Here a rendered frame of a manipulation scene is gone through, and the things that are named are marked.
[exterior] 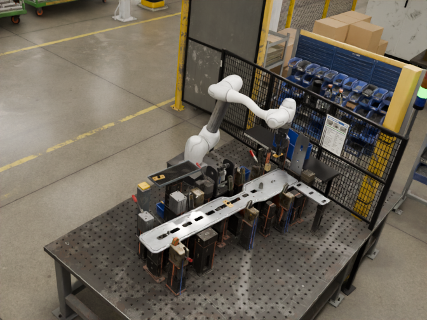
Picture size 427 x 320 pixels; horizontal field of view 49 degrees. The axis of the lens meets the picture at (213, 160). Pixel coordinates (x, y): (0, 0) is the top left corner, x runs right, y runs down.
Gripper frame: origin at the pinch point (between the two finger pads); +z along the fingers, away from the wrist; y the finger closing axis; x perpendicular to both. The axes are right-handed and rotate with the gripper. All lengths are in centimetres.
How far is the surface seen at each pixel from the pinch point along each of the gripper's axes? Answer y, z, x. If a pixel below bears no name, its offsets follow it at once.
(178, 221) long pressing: -5, 29, -88
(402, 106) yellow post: 52, -44, 58
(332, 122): 6, -10, 54
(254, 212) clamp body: 21, 24, -43
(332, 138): 10, 3, 54
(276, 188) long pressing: 7.7, 29.1, -4.1
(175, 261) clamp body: 19, 32, -110
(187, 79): -265, 82, 139
